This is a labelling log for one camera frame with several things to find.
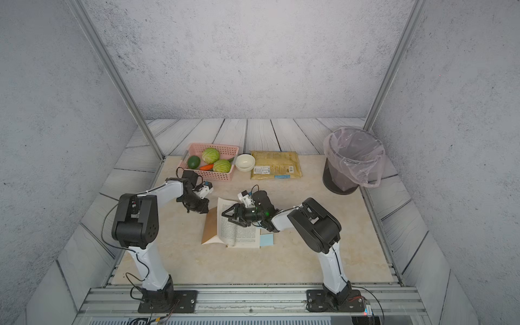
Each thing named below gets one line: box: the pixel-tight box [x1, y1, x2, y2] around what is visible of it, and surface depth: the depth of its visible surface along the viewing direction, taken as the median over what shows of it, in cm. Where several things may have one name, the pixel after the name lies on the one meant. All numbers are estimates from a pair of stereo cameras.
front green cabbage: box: [213, 159, 231, 173], surface depth 109 cm
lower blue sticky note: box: [259, 233, 275, 247], surface depth 89 cm
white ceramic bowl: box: [234, 153, 256, 172], surface depth 117 cm
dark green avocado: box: [187, 155, 201, 170], surface depth 117 cm
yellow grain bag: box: [249, 150, 303, 181], surface depth 117 cm
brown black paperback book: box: [201, 197, 262, 249], surface depth 89 cm
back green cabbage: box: [201, 147, 221, 165], surface depth 116 cm
